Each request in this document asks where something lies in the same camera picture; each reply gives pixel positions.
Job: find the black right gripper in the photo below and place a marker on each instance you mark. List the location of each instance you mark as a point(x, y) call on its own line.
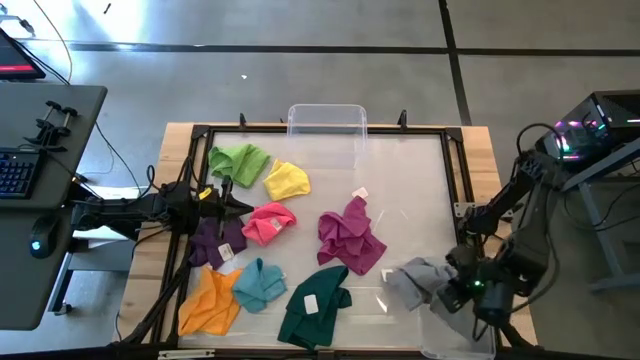
point(462, 280)

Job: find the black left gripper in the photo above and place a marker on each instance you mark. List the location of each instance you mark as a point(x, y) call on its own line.
point(215, 205)

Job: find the pink towel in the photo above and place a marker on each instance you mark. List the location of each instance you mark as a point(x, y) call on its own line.
point(265, 225)

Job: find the grey towel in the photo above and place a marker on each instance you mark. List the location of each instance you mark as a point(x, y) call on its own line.
point(417, 282)

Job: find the light green towel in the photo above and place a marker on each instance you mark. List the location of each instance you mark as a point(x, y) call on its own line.
point(245, 162)

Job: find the dark purple towel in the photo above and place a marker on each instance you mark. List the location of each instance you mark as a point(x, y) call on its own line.
point(205, 245)

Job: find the yellow towel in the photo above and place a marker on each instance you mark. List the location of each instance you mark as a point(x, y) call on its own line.
point(287, 182)

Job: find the teal blue towel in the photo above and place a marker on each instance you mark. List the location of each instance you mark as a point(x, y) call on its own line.
point(257, 287)

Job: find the orange towel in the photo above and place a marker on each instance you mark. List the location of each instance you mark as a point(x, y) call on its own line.
point(210, 305)

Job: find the magenta towel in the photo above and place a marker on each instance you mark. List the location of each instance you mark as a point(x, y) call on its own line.
point(350, 240)

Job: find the dark green towel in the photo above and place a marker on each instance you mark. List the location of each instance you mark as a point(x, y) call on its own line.
point(320, 325)

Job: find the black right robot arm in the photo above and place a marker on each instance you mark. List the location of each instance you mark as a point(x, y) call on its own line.
point(525, 250)

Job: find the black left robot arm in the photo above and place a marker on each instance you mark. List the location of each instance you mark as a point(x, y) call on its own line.
point(150, 207)

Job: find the yellow tag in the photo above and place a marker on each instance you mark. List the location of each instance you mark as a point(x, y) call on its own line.
point(205, 193)

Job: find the clear plastic bin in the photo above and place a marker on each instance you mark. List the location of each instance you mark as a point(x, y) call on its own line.
point(327, 117)
point(440, 340)

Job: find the silver mounting plate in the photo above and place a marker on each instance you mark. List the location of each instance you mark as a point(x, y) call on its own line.
point(462, 207)

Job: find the white box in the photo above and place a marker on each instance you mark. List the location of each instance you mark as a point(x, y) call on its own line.
point(117, 192)

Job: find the grey desk leg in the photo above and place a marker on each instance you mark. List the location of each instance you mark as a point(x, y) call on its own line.
point(100, 257)

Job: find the grey metal stand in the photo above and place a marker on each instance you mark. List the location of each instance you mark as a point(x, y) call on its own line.
point(595, 167)

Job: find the black computer mouse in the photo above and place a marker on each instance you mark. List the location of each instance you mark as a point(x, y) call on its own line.
point(45, 235)

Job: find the black desk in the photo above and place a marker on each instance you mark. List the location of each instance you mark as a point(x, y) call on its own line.
point(30, 280)

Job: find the black RGB computer tower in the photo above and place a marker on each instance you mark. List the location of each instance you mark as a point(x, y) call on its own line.
point(610, 115)

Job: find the black backlit keyboard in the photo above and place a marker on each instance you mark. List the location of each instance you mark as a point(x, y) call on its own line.
point(17, 175)

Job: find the black monitor screen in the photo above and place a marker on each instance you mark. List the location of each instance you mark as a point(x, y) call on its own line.
point(15, 60)

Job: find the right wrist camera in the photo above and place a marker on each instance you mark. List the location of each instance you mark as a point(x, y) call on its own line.
point(495, 302)

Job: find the black triangular corner bracket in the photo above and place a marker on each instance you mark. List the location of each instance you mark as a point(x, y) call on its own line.
point(200, 131)
point(454, 134)

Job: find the black frame clamp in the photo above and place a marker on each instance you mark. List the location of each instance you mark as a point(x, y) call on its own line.
point(242, 121)
point(402, 119)

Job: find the silver bracket strip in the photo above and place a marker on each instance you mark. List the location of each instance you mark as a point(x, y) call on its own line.
point(185, 354)

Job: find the black aluminium table frame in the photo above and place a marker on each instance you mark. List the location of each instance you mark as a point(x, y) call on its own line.
point(415, 130)

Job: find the black clamp mount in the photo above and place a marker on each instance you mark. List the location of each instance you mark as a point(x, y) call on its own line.
point(50, 130)

